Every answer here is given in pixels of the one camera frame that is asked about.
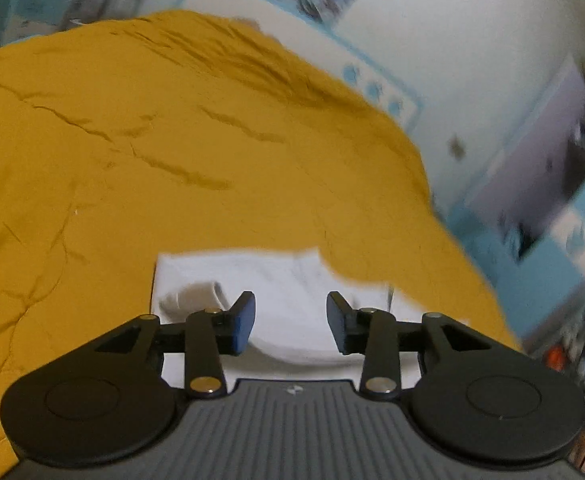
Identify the beige wall switch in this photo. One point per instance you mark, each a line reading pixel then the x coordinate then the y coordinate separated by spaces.
pixel 457 148

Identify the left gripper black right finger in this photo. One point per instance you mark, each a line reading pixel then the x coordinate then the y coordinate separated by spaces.
pixel 466 394

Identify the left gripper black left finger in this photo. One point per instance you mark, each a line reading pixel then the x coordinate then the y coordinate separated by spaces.
pixel 122 391

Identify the mustard yellow bed cover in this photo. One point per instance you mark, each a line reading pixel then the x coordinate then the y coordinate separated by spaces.
pixel 179 132

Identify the white blue apple headboard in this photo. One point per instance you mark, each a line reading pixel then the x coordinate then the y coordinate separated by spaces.
pixel 325 50

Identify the blue white wardrobe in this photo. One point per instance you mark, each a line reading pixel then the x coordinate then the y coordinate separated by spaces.
pixel 523 224

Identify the white Nevada sweatshirt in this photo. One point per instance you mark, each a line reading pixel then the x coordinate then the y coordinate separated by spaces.
pixel 290 339

